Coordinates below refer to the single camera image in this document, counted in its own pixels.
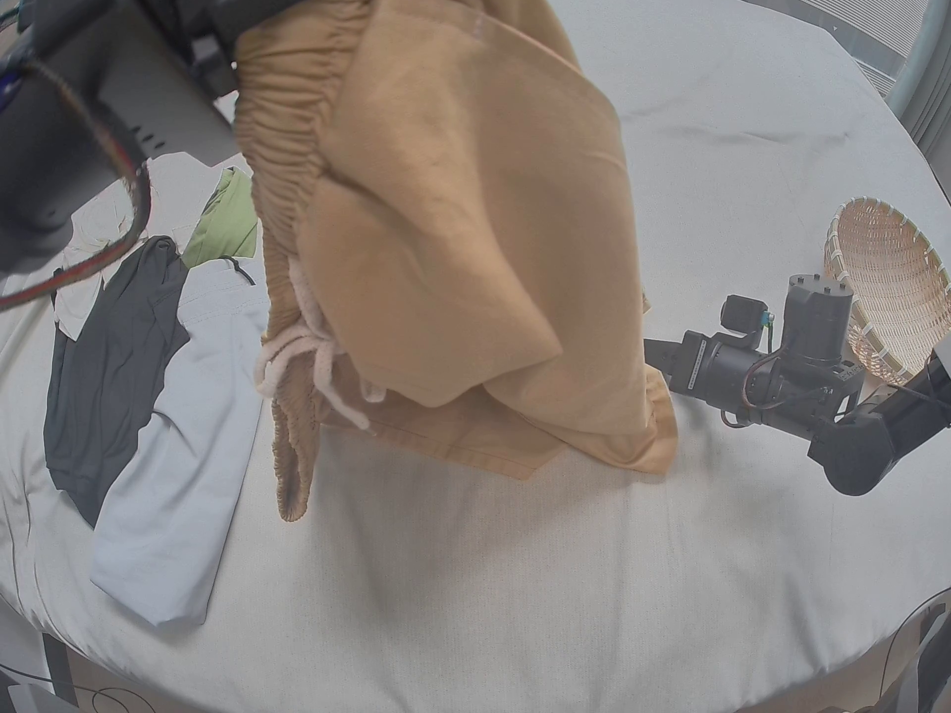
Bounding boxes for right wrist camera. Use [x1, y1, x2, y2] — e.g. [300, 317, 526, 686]
[722, 294, 775, 343]

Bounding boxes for green garment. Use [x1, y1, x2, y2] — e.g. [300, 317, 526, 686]
[180, 168, 261, 288]

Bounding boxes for tan shorts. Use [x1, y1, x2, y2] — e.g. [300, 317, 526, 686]
[232, 0, 681, 524]

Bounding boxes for black garment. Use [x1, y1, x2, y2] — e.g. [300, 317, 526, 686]
[43, 235, 190, 529]

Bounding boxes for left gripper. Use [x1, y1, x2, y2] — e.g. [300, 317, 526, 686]
[122, 0, 413, 95]

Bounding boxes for white garment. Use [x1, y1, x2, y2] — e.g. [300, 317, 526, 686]
[52, 175, 153, 341]

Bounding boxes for pale blue garment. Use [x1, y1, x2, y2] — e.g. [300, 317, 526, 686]
[89, 257, 272, 628]

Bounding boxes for round woven basket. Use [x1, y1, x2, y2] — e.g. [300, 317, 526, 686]
[823, 198, 951, 388]

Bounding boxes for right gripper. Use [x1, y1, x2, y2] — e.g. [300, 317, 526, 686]
[669, 331, 789, 417]

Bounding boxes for grey-green curtain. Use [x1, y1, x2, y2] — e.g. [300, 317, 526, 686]
[886, 0, 951, 154]

